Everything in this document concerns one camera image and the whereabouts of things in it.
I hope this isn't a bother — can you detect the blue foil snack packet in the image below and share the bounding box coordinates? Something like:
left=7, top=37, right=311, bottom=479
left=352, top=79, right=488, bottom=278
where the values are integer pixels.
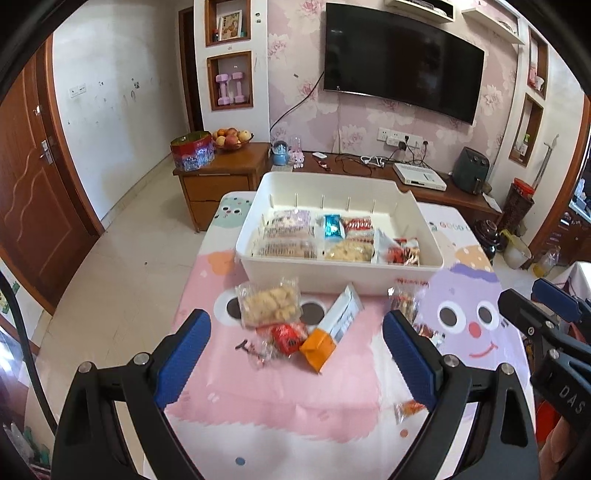
left=322, top=213, right=345, bottom=241

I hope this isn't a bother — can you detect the red and white snack packet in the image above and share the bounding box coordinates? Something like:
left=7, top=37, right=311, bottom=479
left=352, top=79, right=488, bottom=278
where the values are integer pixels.
left=376, top=228, right=398, bottom=264

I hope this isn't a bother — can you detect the metal pole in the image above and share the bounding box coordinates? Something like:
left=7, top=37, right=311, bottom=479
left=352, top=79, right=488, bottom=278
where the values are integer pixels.
left=535, top=138, right=555, bottom=186

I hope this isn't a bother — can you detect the white set-top box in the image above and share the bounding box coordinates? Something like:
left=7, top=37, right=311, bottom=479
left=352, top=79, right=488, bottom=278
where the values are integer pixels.
left=392, top=161, right=448, bottom=193

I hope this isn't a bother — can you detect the clear bag of cookies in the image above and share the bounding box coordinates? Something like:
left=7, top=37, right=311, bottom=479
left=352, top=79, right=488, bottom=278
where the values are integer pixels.
left=235, top=276, right=302, bottom=329

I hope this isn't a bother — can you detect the tall jar with red lid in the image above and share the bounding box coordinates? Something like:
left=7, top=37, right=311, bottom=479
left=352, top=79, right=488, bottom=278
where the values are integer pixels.
left=503, top=179, right=537, bottom=234

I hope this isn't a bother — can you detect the brown wooden door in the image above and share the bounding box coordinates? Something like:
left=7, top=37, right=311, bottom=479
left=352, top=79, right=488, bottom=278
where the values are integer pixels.
left=0, top=59, right=101, bottom=311

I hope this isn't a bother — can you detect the dark brown snack packet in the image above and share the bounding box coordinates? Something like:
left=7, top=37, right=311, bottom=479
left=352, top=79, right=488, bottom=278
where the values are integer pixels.
left=415, top=322, right=447, bottom=350

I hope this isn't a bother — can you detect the pink dumbbell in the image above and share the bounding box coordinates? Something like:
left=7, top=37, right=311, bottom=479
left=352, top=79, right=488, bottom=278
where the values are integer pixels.
left=215, top=73, right=233, bottom=106
left=230, top=71, right=248, bottom=105

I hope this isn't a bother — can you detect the clear nut bar packet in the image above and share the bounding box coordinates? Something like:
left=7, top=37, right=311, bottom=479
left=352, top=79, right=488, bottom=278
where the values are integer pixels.
left=387, top=282, right=428, bottom=324

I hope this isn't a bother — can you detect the long white wall shelf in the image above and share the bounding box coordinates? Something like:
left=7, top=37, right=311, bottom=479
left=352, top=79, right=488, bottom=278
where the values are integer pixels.
left=385, top=0, right=456, bottom=22

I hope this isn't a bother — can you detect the dark ceramic jar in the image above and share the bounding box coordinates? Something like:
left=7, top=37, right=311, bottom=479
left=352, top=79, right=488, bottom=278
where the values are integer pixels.
left=470, top=220, right=502, bottom=267

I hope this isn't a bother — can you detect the wooden television cabinet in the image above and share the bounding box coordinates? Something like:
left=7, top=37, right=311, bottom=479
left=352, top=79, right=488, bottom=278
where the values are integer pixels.
left=172, top=141, right=503, bottom=232

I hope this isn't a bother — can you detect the chair with white cover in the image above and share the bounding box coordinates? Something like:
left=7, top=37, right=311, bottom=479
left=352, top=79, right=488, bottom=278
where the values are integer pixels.
left=565, top=260, right=591, bottom=302

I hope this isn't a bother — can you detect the clear plastic bottle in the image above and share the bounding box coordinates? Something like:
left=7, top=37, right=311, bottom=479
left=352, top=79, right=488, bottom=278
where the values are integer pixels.
left=535, top=246, right=562, bottom=278

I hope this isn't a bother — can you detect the black television cable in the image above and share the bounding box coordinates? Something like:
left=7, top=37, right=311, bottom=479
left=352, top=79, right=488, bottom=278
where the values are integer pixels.
left=270, top=69, right=327, bottom=144

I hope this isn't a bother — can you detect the fruit bowl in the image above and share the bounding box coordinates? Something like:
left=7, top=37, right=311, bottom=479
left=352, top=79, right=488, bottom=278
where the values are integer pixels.
left=211, top=126, right=256, bottom=153

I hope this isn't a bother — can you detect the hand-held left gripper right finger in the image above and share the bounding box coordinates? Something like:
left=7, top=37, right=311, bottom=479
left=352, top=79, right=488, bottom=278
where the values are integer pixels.
left=383, top=309, right=541, bottom=480

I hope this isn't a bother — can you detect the black wall television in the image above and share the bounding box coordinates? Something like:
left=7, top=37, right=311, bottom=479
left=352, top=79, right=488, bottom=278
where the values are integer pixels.
left=322, top=2, right=486, bottom=126

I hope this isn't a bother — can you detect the dark green air fryer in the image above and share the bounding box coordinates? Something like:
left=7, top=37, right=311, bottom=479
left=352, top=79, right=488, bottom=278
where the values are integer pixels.
left=451, top=146, right=491, bottom=195

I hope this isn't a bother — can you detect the yellow rice crisp packet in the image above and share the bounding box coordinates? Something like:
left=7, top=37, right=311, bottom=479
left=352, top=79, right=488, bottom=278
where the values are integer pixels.
left=322, top=239, right=375, bottom=263

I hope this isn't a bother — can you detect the white plastic storage box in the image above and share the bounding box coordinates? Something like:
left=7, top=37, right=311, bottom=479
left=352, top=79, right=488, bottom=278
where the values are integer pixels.
left=235, top=171, right=445, bottom=296

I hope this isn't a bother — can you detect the red lettered cake packet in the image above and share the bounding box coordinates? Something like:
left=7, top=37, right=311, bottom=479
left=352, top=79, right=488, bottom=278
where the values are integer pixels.
left=341, top=216, right=375, bottom=241

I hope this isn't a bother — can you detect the small clear candy wrapper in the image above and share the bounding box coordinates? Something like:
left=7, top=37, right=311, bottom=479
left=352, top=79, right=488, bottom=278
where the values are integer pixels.
left=235, top=339, right=273, bottom=370

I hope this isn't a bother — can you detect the white wall socket row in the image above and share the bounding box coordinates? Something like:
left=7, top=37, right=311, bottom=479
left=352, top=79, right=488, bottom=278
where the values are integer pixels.
left=377, top=128, right=430, bottom=151

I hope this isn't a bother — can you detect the red round tin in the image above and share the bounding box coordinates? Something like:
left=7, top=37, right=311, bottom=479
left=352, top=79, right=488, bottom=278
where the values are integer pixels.
left=169, top=131, right=216, bottom=172

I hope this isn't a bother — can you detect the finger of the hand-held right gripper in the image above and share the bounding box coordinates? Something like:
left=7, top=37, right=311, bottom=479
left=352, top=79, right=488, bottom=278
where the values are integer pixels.
left=498, top=288, right=562, bottom=352
left=531, top=278, right=591, bottom=325

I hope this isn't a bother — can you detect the orange white snack box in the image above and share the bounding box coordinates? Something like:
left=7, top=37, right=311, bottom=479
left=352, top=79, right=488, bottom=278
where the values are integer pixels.
left=318, top=283, right=365, bottom=343

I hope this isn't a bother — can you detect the small orange candy wrapper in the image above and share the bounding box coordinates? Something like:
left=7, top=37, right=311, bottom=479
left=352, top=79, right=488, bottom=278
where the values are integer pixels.
left=394, top=400, right=428, bottom=424

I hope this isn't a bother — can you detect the clear bread packet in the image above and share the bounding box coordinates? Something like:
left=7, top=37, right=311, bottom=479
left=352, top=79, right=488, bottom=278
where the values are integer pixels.
left=252, top=237, right=319, bottom=260

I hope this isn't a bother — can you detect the person's right hand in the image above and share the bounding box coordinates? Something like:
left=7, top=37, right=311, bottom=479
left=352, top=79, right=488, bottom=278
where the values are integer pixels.
left=538, top=413, right=588, bottom=480

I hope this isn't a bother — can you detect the white plastic jug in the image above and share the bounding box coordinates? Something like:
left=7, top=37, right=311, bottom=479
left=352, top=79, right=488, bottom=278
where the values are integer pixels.
left=503, top=230, right=534, bottom=270

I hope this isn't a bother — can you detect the clear packet with barcode label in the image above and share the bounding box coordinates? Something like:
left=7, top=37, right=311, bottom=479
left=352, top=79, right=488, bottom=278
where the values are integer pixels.
left=265, top=209, right=311, bottom=241

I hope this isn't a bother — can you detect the orange snack packet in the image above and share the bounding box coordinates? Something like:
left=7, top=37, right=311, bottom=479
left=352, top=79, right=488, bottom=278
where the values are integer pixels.
left=298, top=327, right=338, bottom=374

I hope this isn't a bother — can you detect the framed picture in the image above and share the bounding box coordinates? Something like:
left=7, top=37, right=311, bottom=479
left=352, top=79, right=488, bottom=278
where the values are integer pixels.
left=216, top=10, right=243, bottom=42

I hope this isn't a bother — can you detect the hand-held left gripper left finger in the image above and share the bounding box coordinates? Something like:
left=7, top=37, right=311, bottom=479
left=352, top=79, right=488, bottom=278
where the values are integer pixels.
left=51, top=308, right=212, bottom=480

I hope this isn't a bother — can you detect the small red candy packet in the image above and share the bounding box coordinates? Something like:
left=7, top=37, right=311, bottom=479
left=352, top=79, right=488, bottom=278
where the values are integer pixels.
left=270, top=322, right=308, bottom=356

